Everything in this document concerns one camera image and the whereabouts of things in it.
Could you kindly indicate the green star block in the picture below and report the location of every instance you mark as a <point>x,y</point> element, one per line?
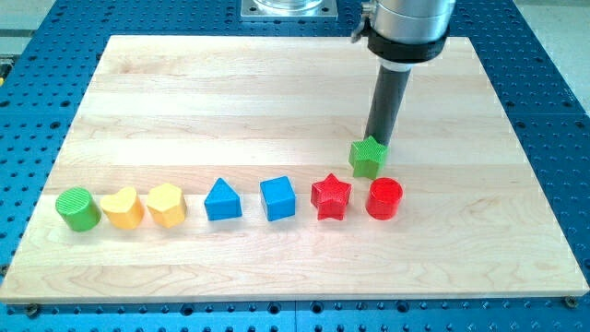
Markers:
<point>367,157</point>

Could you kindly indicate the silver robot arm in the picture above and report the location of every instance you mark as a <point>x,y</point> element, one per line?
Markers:
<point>403,33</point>

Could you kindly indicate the red star block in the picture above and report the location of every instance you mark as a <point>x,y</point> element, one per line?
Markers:
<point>330,197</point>

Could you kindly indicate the blue cube block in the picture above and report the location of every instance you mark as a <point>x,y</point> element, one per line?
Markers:
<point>278,198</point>

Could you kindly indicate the blue triangle block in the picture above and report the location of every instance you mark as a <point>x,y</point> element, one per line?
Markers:
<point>222,202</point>

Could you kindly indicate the wooden board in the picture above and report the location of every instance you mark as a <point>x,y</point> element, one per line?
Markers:
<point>186,110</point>

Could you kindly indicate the red cylinder block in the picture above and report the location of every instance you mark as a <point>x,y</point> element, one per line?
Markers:
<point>384,197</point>

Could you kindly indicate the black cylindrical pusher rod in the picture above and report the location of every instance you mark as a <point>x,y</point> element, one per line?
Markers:
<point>387,97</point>

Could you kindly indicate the yellow hexagon block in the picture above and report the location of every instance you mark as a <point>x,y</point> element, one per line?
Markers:
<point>167,205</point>

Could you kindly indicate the yellow heart block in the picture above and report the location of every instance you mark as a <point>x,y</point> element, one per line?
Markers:
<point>124,208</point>

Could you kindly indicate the green cylinder block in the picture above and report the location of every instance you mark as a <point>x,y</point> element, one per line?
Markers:
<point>78,209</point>

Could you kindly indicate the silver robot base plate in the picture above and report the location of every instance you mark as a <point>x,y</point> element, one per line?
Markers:
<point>266,10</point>

